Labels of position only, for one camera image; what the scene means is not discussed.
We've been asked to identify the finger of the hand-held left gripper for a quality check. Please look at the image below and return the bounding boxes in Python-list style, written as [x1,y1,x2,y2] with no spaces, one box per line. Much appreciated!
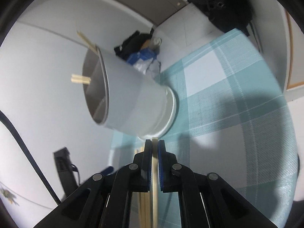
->
[100,166,115,176]

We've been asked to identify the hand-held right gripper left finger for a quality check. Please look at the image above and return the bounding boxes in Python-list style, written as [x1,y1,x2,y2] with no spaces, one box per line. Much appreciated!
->
[33,140,153,228]

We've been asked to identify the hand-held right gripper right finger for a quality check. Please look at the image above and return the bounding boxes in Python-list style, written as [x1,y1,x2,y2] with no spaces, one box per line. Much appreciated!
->
[158,140,278,228]

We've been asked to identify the pale wooden chopstick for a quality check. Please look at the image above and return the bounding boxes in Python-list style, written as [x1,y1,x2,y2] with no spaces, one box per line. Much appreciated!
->
[76,31,98,53]
[151,137,159,228]
[71,74,91,82]
[71,78,91,85]
[78,30,100,51]

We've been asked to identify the bundle of wooden chopsticks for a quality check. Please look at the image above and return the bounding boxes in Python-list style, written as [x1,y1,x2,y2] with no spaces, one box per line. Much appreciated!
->
[134,146,152,228]

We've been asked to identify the white utensil holder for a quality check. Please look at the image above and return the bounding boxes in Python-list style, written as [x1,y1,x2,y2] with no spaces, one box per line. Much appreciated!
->
[82,46,177,140]

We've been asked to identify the white floral cloth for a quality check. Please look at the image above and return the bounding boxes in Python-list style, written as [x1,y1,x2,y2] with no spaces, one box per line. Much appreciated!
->
[0,180,60,228]

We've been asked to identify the teal plaid tablecloth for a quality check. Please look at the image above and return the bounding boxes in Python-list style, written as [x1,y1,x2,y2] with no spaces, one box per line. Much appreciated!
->
[108,28,298,228]

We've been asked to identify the large grey plastic mailer bag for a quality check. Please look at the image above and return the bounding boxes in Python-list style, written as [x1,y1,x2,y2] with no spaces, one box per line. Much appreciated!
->
[134,58,162,78]

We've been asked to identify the small white bag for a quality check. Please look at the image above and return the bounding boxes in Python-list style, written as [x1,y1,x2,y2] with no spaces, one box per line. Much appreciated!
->
[152,37,162,52]

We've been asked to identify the black clothes pile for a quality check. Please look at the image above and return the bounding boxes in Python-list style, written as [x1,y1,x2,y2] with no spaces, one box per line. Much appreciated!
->
[114,30,154,60]

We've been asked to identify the grey-brown door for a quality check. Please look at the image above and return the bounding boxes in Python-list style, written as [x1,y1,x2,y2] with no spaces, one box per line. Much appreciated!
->
[82,0,190,26]

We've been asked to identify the white wardrobe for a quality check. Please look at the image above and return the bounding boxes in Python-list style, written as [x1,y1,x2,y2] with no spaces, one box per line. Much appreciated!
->
[260,5,304,100]

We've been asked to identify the thin black cable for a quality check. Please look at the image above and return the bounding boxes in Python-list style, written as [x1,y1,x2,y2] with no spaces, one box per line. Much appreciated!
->
[71,163,81,184]

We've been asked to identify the black cord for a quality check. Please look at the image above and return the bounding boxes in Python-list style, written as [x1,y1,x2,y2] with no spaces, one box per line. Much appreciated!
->
[0,110,61,206]

